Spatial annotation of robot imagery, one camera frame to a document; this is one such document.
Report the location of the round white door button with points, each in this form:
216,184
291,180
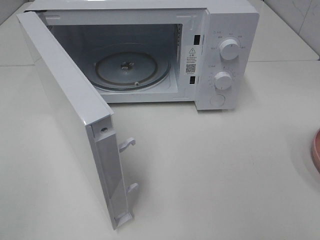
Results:
217,100

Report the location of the white microwave door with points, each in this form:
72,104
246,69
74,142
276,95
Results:
84,117

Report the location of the white timer knob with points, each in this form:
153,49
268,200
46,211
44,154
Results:
222,80

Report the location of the pink round plate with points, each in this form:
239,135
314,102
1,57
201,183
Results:
315,150

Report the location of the glass microwave turntable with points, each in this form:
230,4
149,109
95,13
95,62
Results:
126,67

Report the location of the white warning label sticker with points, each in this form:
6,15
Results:
191,58

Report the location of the white microwave oven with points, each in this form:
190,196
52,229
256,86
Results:
81,26

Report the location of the upper white power knob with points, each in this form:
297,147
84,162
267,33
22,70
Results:
229,48

